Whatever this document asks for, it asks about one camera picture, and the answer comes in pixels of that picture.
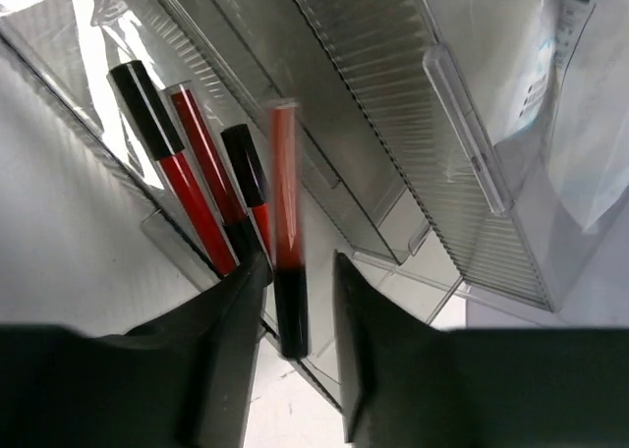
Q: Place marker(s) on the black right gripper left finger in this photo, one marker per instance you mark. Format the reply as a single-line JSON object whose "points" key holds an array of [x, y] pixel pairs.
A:
{"points": [[183, 379]]}

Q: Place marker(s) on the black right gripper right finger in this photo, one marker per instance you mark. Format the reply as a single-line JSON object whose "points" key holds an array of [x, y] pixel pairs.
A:
{"points": [[406, 384]]}

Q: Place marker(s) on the red lip gloss tube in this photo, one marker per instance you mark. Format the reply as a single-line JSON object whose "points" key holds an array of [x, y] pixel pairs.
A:
{"points": [[290, 276]]}

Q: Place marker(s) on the red lip gloss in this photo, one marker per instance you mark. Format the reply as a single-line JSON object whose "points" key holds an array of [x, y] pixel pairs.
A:
{"points": [[236, 222], [148, 115]]}

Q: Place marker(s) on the dark lip gloss tube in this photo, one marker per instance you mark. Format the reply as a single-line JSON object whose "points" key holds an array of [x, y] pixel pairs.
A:
{"points": [[250, 176]]}

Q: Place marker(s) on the clear acrylic organizer with drawers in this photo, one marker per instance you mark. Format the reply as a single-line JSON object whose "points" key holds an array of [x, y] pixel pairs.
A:
{"points": [[397, 165]]}

